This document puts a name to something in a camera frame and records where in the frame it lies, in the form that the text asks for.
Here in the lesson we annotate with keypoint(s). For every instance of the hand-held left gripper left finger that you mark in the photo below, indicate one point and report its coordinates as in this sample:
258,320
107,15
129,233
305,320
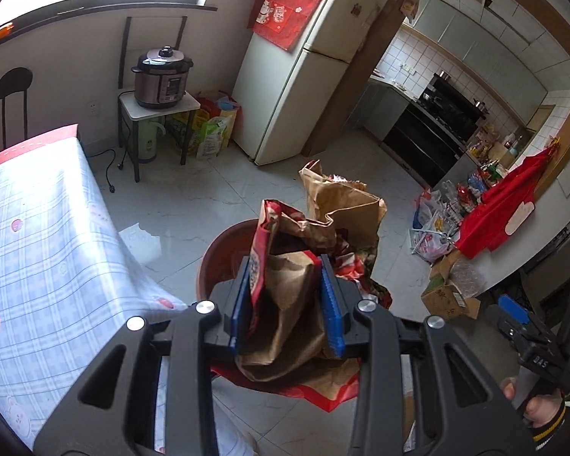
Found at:
240,304

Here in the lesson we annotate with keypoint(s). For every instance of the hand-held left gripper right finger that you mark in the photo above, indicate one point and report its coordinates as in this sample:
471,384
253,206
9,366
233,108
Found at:
330,304

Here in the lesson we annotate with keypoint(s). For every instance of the red gold snack bag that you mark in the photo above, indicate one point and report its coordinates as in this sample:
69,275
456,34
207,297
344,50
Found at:
289,294

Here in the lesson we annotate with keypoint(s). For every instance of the brown plastic bin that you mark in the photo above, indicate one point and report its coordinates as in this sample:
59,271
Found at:
221,256

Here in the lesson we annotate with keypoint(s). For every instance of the person's right forearm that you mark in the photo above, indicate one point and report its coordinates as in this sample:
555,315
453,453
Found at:
553,430

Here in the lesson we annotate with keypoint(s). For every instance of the person's right hand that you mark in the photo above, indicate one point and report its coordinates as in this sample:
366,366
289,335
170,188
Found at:
539,408

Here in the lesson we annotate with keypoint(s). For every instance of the cardboard box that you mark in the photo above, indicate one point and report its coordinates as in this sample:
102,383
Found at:
449,294

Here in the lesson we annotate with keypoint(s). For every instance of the red hanging cloth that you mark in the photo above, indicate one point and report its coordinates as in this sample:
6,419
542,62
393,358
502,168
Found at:
503,209

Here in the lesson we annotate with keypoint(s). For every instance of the pile of plastic bags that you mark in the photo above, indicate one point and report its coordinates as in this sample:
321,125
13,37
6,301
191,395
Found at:
437,228

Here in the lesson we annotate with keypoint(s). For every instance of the bottles and jars on counter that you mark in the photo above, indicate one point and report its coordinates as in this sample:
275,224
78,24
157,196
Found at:
496,152

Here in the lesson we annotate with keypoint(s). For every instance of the green white bag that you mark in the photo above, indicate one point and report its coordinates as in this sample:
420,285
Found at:
213,140

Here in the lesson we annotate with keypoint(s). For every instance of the yellow bag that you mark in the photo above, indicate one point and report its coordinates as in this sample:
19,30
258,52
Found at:
185,130

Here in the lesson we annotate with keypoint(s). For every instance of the green kettle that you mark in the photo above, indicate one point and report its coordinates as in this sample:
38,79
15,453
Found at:
151,142

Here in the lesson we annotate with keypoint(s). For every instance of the black integrated stove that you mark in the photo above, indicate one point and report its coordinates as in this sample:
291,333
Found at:
427,137

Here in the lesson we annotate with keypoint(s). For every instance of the red shopping bag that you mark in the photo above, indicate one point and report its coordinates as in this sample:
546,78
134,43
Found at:
218,104

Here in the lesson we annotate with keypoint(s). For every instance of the blue plaid table mat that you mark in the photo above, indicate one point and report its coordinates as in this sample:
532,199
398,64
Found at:
42,256

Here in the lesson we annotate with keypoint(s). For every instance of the grey kitchen counter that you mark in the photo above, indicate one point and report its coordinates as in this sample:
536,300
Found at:
384,104

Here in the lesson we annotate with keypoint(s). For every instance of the white refrigerator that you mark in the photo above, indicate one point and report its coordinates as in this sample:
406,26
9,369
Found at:
285,99

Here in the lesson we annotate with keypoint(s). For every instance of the silver black pressure cooker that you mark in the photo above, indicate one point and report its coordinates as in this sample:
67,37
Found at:
161,80

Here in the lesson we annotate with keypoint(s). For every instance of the grey upper kitchen cabinets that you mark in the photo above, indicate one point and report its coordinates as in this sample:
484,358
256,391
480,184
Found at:
479,47

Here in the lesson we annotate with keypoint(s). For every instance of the red printed cloth on refrigerator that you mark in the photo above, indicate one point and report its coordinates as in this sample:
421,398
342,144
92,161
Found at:
289,9

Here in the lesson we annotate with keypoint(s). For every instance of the dark window sill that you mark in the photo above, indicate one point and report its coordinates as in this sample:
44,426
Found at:
123,15

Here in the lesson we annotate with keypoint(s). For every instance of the hanging yellow packet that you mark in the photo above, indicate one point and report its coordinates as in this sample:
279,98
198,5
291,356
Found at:
411,2

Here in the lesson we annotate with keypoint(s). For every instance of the black round-back chair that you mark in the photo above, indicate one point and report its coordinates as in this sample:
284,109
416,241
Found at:
13,80

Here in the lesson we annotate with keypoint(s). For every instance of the wooden door frame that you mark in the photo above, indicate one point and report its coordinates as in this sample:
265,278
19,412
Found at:
361,71

